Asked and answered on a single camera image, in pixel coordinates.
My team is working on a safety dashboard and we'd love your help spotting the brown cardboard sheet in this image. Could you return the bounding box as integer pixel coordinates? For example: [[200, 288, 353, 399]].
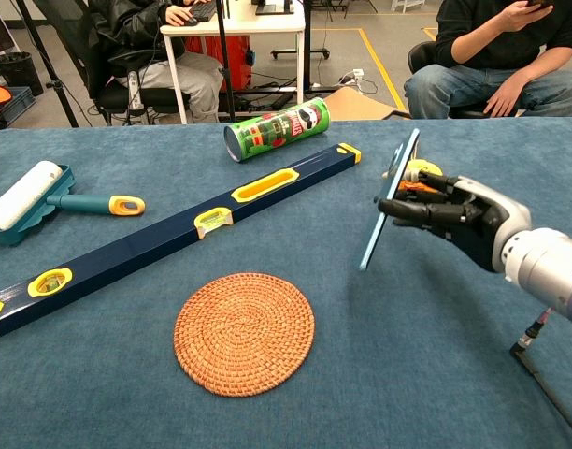
[[322, 86, 413, 122]]

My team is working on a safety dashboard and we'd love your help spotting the red cabinet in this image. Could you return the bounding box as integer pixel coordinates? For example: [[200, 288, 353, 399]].
[[185, 35, 253, 93]]

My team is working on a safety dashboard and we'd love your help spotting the black office chair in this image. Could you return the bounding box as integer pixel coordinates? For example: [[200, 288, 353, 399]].
[[78, 12, 193, 126]]

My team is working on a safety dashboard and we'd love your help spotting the yellow tape measure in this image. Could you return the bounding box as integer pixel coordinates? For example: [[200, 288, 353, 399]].
[[381, 148, 444, 194]]

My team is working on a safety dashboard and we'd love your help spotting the round woven rattan coaster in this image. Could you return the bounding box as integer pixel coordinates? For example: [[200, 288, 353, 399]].
[[173, 272, 317, 398]]

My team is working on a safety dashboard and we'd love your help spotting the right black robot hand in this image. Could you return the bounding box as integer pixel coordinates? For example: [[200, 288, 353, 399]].
[[377, 170, 533, 274]]

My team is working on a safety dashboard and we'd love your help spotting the black waste bin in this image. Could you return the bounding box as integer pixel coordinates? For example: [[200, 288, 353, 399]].
[[0, 51, 45, 97]]

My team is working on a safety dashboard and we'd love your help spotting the navy yellow spirit level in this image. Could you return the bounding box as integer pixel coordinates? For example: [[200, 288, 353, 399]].
[[0, 142, 363, 343]]

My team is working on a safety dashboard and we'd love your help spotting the black smartphone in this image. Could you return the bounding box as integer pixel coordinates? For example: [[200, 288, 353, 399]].
[[359, 128, 421, 272]]

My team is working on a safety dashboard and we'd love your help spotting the black tripod stand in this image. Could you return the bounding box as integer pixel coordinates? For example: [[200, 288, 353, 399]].
[[14, 0, 80, 129]]

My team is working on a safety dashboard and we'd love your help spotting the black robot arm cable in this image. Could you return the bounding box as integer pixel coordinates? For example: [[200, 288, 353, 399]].
[[509, 308, 572, 445]]

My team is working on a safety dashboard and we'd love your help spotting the white desk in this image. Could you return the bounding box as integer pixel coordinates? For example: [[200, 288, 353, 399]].
[[159, 0, 307, 125]]

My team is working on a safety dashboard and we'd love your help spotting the teal lint roller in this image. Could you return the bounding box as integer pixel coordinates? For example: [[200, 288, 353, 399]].
[[0, 160, 147, 247]]

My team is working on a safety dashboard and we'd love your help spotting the black keyboard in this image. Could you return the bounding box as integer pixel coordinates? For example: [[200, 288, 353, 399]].
[[189, 0, 219, 23]]

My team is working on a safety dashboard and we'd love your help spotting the black monitor stand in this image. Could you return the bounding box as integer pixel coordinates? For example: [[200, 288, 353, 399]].
[[250, 0, 295, 17]]

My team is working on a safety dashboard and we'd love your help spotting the green Pringles can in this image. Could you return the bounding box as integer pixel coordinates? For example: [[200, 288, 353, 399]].
[[222, 96, 332, 164]]

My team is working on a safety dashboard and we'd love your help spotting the blue plastic crate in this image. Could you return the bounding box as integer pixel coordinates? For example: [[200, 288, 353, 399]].
[[0, 85, 36, 126]]

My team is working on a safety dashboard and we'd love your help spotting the black vertical pole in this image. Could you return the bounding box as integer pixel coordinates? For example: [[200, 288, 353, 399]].
[[214, 0, 236, 123]]

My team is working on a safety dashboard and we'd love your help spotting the person in black sweater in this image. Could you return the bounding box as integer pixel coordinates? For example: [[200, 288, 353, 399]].
[[403, 0, 572, 120]]

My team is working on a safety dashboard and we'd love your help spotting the person in black jacket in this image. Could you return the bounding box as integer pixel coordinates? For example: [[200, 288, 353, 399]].
[[79, 0, 225, 125]]

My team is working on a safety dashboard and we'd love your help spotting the blue table cloth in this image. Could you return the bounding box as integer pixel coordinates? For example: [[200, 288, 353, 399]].
[[0, 116, 572, 449]]

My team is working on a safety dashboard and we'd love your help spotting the black wheeled stand base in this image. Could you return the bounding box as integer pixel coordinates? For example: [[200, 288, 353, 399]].
[[270, 0, 331, 61]]

